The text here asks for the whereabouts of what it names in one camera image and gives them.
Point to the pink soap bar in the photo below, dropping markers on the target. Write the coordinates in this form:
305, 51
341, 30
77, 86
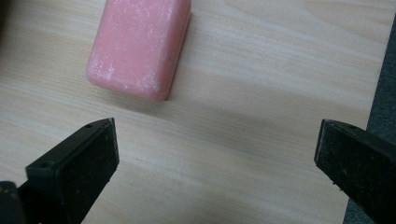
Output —
137, 46

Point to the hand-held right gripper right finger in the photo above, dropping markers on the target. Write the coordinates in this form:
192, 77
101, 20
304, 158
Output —
358, 165

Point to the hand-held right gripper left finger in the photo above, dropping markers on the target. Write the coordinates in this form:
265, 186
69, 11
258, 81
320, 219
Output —
77, 174

